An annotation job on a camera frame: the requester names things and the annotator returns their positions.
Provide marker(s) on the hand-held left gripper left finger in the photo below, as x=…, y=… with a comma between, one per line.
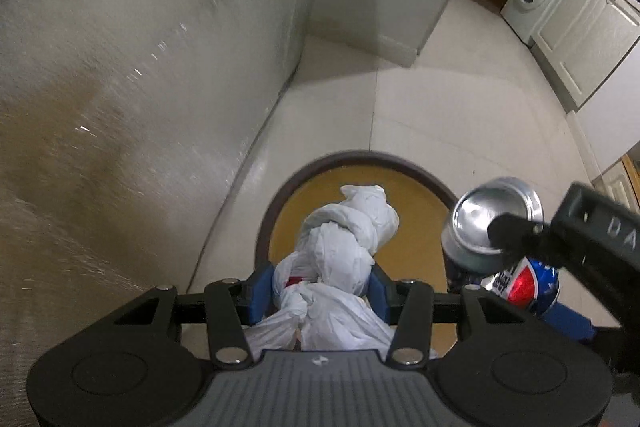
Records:
x=259, y=294

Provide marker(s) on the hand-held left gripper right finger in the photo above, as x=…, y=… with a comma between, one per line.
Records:
x=382, y=299

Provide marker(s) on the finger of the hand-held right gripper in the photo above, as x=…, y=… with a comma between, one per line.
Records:
x=515, y=232
x=570, y=324

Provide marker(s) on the blue soda can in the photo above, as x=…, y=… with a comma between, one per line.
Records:
x=475, y=217

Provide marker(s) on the white plastic bag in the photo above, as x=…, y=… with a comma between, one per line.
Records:
x=340, y=252

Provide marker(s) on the yellow trash bin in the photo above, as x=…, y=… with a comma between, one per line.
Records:
x=300, y=207

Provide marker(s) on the white drawer cabinet wooden top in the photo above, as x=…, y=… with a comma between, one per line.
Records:
x=625, y=187

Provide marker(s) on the white kitchen cabinet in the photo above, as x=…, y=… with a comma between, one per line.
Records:
x=585, y=37

